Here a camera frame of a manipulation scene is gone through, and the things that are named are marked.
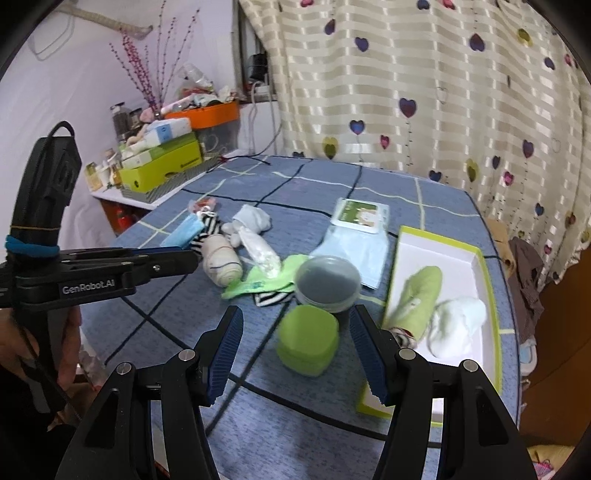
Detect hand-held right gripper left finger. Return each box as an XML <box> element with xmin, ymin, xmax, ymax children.
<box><xmin>55</xmin><ymin>305</ymin><xmax>245</xmax><ymax>480</ymax></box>

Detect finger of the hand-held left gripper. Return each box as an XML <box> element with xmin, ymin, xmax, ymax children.
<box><xmin>62</xmin><ymin>246</ymin><xmax>190</xmax><ymax>259</ymax></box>
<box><xmin>122</xmin><ymin>251</ymin><xmax>204</xmax><ymax>296</ymax></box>

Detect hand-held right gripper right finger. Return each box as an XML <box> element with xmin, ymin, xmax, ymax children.
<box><xmin>349</xmin><ymin>305</ymin><xmax>539</xmax><ymax>480</ymax></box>

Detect green square plastic container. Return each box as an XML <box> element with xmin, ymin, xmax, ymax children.
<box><xmin>276</xmin><ymin>305</ymin><xmax>340</xmax><ymax>377</ymax></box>

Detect black white striped sock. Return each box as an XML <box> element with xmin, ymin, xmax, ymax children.
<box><xmin>191</xmin><ymin>210</ymin><xmax>225</xmax><ymax>257</ymax></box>
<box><xmin>253</xmin><ymin>288</ymin><xmax>296</xmax><ymax>308</ymax></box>

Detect white knotted sock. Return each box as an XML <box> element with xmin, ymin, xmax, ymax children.
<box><xmin>222</xmin><ymin>204</ymin><xmax>273</xmax><ymax>247</ymax></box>

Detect white box with green rim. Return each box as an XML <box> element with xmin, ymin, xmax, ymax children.
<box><xmin>355</xmin><ymin>225</ymin><xmax>503</xmax><ymax>428</ymax></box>

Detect light blue wet wipes pack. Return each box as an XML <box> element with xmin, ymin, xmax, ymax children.
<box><xmin>308</xmin><ymin>198</ymin><xmax>391</xmax><ymax>291</ymax></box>

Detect person's left hand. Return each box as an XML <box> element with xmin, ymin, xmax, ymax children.
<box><xmin>0</xmin><ymin>305</ymin><xmax>84</xmax><ymax>398</ymax></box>

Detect blue face mask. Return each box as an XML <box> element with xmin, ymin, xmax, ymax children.
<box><xmin>159</xmin><ymin>213</ymin><xmax>204</xmax><ymax>250</ymax></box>

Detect orange red cabinet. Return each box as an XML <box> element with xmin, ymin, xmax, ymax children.
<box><xmin>102</xmin><ymin>200</ymin><xmax>153</xmax><ymax>237</ymax></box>

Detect beige rolled sock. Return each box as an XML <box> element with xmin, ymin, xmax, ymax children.
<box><xmin>202</xmin><ymin>233</ymin><xmax>243</xmax><ymax>288</ymax></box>

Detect blue elastic band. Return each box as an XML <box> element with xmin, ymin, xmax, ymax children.
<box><xmin>4</xmin><ymin>234</ymin><xmax>61</xmax><ymax>257</ymax></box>

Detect white side table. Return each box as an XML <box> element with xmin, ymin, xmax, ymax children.
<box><xmin>90</xmin><ymin>148</ymin><xmax>250</xmax><ymax>213</ymax></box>

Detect row of small jars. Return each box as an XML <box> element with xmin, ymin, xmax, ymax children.
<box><xmin>85</xmin><ymin>148</ymin><xmax>123</xmax><ymax>191</ymax></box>

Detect green rolled sock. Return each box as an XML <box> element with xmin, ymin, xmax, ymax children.
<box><xmin>382</xmin><ymin>266</ymin><xmax>443</xmax><ymax>349</ymax></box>

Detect green plastic wrapper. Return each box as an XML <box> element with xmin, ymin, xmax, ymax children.
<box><xmin>221</xmin><ymin>255</ymin><xmax>308</xmax><ymax>301</ymax></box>

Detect round clear plastic container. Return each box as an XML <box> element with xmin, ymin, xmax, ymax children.
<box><xmin>294</xmin><ymin>255</ymin><xmax>362</xmax><ymax>324</ymax></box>

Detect black white zigzag tray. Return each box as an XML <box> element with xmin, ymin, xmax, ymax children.
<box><xmin>121</xmin><ymin>157</ymin><xmax>222</xmax><ymax>204</ymax></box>

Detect white sock in clear bag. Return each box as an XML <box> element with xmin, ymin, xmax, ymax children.
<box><xmin>238</xmin><ymin>229</ymin><xmax>281</xmax><ymax>278</ymax></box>

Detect green cardboard box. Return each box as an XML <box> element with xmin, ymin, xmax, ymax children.
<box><xmin>119</xmin><ymin>141</ymin><xmax>204</xmax><ymax>193</ymax></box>

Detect white fluffy sock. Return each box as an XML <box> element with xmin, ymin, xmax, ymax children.
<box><xmin>426</xmin><ymin>296</ymin><xmax>488</xmax><ymax>361</ymax></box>

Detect dark glass jar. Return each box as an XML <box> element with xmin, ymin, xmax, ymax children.
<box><xmin>111</xmin><ymin>102</ymin><xmax>132</xmax><ymax>139</ymax></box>

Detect white green flat box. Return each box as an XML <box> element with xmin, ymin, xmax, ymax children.
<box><xmin>121</xmin><ymin>132</ymin><xmax>199</xmax><ymax>169</ymax></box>

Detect white blue box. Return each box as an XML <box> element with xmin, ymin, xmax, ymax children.
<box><xmin>144</xmin><ymin>117</ymin><xmax>192</xmax><ymax>145</ymax></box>

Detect clear plastic bin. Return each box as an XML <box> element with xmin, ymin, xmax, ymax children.
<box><xmin>194</xmin><ymin>122</ymin><xmax>241</xmax><ymax>155</ymax></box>

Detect orange tray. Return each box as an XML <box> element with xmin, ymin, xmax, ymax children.
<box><xmin>164</xmin><ymin>102</ymin><xmax>241</xmax><ymax>131</ymax></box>

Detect purple dried flower branches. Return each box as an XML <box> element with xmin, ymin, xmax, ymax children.
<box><xmin>109</xmin><ymin>0</ymin><xmax>201</xmax><ymax>112</ymax></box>

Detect blue plaid blanket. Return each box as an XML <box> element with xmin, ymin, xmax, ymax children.
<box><xmin>81</xmin><ymin>154</ymin><xmax>522</xmax><ymax>480</ymax></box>

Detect brown clothes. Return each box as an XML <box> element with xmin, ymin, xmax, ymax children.
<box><xmin>508</xmin><ymin>237</ymin><xmax>546</xmax><ymax>333</ymax></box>

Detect pile of toiletries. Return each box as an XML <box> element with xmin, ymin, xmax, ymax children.
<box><xmin>171</xmin><ymin>62</ymin><xmax>241</xmax><ymax>112</ymax></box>

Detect brown wooden cabinet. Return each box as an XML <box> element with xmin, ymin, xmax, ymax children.
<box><xmin>522</xmin><ymin>249</ymin><xmax>591</xmax><ymax>444</ymax></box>

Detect heart print striped curtain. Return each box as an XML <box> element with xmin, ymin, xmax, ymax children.
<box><xmin>238</xmin><ymin>0</ymin><xmax>591</xmax><ymax>296</ymax></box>

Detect black cable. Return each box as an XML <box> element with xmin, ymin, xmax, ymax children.
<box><xmin>221</xmin><ymin>99</ymin><xmax>281</xmax><ymax>168</ymax></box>

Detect beige rope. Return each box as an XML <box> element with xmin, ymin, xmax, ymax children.
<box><xmin>81</xmin><ymin>2</ymin><xmax>153</xmax><ymax>37</ymax></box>

